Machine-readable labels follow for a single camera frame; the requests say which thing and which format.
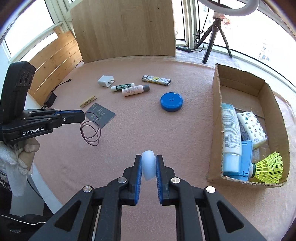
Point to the person's dark jacket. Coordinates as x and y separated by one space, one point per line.
13 228

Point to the white checked cloth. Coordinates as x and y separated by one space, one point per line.
242 62

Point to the brown cardboard box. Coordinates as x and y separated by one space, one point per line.
276 120

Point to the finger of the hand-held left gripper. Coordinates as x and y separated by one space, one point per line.
41 113
69 118

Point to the patterned tissue packet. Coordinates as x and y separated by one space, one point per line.
252 126

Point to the light wooden board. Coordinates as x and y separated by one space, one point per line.
124 30

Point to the person's left forearm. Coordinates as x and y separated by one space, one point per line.
2 183

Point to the patterned lighter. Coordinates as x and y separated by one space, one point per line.
157 80

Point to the blue plastic case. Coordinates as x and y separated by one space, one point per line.
246 160

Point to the yellow plastic shuttlecock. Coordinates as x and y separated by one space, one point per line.
270 169

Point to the black power strip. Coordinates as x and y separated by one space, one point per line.
183 48

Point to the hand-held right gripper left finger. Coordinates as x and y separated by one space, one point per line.
138 176

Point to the blue round lid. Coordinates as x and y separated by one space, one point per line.
171 102

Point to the white window frame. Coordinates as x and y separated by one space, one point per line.
60 11

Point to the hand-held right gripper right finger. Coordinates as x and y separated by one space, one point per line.
159 176

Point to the green lip balm tube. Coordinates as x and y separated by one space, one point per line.
121 87

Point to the black power adapter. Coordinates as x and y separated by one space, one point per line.
50 100

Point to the white charger plug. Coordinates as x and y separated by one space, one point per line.
104 81

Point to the person's left hand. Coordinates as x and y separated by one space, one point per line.
20 160

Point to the black tripod stand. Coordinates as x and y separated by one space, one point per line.
211 39

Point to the large blue-capped lotion tube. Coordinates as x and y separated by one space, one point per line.
231 134

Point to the dark grey card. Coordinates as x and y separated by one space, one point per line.
104 115

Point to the wooden clothespin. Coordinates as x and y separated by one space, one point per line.
88 101

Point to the small white grey-capped tube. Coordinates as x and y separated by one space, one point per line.
134 90

